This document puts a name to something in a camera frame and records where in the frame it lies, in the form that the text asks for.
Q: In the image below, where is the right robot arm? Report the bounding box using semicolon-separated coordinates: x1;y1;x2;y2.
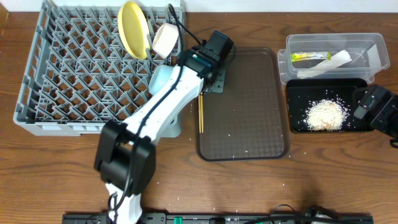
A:
352;85;397;149

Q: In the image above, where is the light blue bowl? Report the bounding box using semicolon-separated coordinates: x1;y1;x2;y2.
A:
149;65;174;95

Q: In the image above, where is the wooden chopstick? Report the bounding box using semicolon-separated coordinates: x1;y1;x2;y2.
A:
198;94;203;133
201;94;204;133

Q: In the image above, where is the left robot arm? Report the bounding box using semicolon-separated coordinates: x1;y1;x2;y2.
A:
94;30;235;223

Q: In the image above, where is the green snack wrapper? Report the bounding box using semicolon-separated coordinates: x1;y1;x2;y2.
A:
290;52;331;62

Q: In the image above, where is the clear plastic bin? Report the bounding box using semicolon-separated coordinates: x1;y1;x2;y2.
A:
277;33;391;84

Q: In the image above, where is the yellow plate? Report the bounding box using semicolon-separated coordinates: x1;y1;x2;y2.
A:
118;1;150;60

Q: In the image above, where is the grey dishwasher rack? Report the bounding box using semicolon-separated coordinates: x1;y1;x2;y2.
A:
13;1;182;136

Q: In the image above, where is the black waste tray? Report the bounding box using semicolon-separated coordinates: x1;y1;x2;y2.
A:
287;78;373;133

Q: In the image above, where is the white paper chopstick sleeve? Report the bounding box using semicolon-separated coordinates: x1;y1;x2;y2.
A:
297;50;352;79

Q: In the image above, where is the leftover rice pile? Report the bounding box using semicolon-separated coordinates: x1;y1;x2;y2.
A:
303;99;350;131

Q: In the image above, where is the dark brown serving tray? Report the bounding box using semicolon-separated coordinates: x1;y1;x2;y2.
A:
196;48;290;162

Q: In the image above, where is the white bowl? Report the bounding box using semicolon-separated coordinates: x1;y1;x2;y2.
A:
152;23;178;58

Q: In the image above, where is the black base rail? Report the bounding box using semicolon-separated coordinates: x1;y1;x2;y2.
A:
61;204;374;224

